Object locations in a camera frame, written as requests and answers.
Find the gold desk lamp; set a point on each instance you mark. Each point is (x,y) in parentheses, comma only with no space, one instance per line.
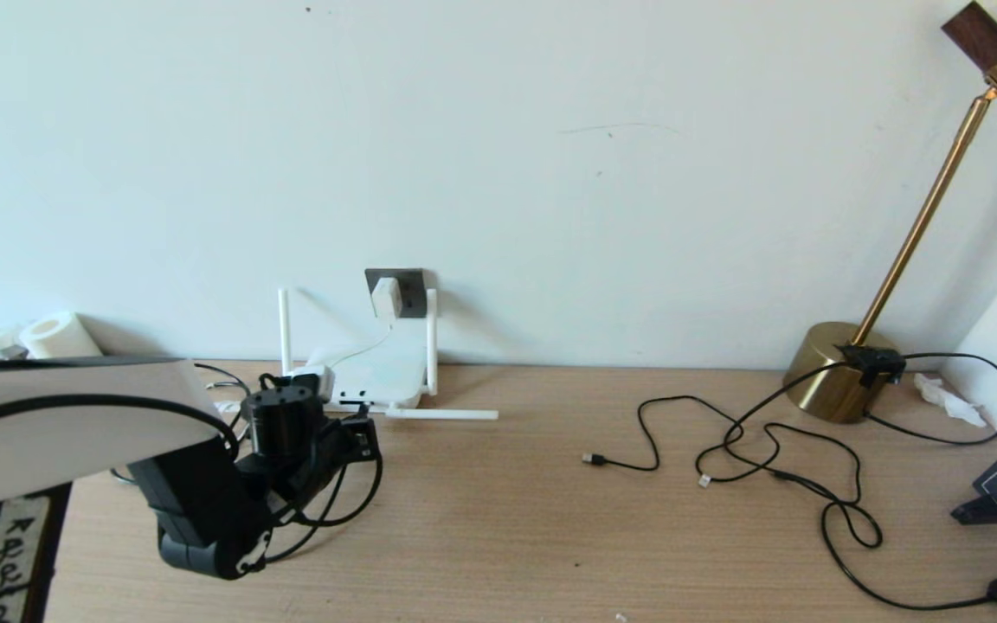
(827,381)

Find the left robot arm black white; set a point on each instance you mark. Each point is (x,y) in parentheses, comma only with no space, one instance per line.
(74,424)

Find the black clip stand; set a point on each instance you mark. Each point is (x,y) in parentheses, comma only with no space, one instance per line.
(974,512)

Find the crumpled white tissue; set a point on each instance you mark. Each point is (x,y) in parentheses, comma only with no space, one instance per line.
(948,400)

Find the white power adapter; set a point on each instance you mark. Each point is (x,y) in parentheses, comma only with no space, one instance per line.
(387,298)

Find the grey wall socket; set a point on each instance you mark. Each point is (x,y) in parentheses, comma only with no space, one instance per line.
(414,292)

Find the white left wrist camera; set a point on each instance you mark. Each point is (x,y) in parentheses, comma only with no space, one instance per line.
(312,378)

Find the white toilet paper roll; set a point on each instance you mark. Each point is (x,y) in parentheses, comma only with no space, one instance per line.
(57,339)

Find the white router with antennas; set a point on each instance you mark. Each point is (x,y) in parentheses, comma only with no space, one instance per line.
(386,372)

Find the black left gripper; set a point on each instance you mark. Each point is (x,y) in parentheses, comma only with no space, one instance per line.
(334,450)

